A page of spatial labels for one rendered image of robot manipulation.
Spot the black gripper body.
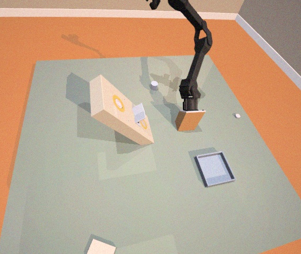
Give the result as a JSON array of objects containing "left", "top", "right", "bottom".
[{"left": 149, "top": 0, "right": 161, "bottom": 10}]

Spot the peach flat panel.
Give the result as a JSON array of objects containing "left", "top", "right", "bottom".
[{"left": 90, "top": 75, "right": 154, "bottom": 145}]

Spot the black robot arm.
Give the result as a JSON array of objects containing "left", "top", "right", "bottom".
[{"left": 168, "top": 0, "right": 213, "bottom": 111}]

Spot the light grey cylinder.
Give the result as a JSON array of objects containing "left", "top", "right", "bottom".
[{"left": 150, "top": 81, "right": 158, "bottom": 90}]

